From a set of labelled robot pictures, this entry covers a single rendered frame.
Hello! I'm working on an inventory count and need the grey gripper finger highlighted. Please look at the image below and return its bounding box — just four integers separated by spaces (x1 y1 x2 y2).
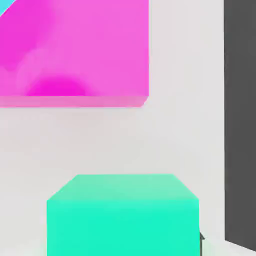
199 231 206 256

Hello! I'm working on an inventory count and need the small turquoise cube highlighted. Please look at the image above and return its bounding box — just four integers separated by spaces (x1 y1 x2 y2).
46 173 201 256

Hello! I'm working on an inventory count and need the large magenta box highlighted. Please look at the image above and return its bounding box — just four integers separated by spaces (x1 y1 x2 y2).
0 0 150 109

